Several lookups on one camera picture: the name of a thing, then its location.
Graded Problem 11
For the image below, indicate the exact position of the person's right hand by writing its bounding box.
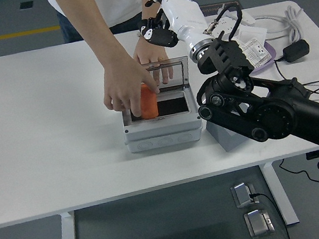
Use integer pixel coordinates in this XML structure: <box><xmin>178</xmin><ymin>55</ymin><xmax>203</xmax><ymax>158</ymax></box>
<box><xmin>97</xmin><ymin>53</ymin><xmax>165</xmax><ymax>124</ymax></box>

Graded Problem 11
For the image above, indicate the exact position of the person's left hand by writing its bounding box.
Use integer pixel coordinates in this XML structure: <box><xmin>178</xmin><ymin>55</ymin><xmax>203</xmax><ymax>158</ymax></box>
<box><xmin>130</xmin><ymin>33</ymin><xmax>177</xmax><ymax>91</ymax></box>

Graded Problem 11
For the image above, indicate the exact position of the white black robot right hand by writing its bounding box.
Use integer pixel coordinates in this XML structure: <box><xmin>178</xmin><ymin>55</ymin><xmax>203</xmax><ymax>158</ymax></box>
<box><xmin>132</xmin><ymin>0</ymin><xmax>213</xmax><ymax>62</ymax></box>

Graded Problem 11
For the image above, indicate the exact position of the orange cylindrical battery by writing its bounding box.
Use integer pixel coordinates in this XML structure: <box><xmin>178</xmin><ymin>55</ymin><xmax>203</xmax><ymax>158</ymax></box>
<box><xmin>135</xmin><ymin>80</ymin><xmax>161</xmax><ymax>121</ymax></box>

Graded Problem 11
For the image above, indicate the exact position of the smoky transparent box lid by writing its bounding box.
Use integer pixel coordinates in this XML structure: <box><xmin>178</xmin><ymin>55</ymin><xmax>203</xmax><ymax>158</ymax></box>
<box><xmin>137</xmin><ymin>55</ymin><xmax>194</xmax><ymax>97</ymax></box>

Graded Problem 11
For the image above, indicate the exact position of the grey plastic junction box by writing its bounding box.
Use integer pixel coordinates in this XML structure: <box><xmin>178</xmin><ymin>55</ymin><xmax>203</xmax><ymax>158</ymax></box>
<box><xmin>117</xmin><ymin>84</ymin><xmax>206</xmax><ymax>155</ymax></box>

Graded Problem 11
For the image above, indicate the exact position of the white square socket box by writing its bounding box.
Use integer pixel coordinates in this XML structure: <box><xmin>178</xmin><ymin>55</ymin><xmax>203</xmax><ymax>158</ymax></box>
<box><xmin>235</xmin><ymin>21</ymin><xmax>269</xmax><ymax>47</ymax></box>

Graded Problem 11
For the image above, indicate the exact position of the silver metal floor box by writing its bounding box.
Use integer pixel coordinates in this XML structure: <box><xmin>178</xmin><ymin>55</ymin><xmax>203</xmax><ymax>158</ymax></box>
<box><xmin>243</xmin><ymin>206</ymin><xmax>276</xmax><ymax>239</ymax></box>
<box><xmin>230</xmin><ymin>180</ymin><xmax>263</xmax><ymax>210</ymax></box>

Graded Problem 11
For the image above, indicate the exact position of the brown floor sign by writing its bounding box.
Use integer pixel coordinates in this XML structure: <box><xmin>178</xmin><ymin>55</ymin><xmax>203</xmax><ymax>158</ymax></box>
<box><xmin>200</xmin><ymin>0</ymin><xmax>243</xmax><ymax>18</ymax></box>

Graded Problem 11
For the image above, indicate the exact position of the purple plastic tray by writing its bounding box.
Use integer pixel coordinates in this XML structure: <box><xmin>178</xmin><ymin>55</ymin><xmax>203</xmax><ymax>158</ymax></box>
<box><xmin>244</xmin><ymin>39</ymin><xmax>280</xmax><ymax>75</ymax></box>

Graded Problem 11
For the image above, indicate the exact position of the grey foam block holder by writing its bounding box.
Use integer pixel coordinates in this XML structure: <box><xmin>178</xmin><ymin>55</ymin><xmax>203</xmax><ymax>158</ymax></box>
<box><xmin>204</xmin><ymin>112</ymin><xmax>251</xmax><ymax>156</ymax></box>

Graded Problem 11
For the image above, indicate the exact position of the black power adapter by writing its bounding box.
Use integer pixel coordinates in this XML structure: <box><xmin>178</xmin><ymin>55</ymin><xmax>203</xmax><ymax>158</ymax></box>
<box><xmin>281</xmin><ymin>37</ymin><xmax>313</xmax><ymax>65</ymax></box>

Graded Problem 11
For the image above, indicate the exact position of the black floor hatch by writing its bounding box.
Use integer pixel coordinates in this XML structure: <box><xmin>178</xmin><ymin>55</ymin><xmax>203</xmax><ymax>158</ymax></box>
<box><xmin>18</xmin><ymin>0</ymin><xmax>35</xmax><ymax>11</ymax></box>

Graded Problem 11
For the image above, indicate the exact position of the black table control panel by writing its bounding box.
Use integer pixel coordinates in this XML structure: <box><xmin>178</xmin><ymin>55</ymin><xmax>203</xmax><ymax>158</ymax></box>
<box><xmin>305</xmin><ymin>151</ymin><xmax>319</xmax><ymax>162</ymax></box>

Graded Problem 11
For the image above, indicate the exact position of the white bundled power cord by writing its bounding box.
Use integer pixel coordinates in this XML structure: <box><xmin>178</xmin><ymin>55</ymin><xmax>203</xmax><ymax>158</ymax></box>
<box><xmin>251</xmin><ymin>2</ymin><xmax>310</xmax><ymax>51</ymax></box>

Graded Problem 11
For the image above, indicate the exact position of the black cable with plug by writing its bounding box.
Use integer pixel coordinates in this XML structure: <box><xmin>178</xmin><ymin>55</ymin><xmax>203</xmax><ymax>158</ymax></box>
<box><xmin>248</xmin><ymin>187</ymin><xmax>291</xmax><ymax>239</ymax></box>

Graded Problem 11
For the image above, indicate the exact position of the thin black looped cable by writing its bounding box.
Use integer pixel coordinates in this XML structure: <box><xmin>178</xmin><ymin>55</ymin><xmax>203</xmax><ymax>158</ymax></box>
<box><xmin>278</xmin><ymin>153</ymin><xmax>319</xmax><ymax>190</ymax></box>

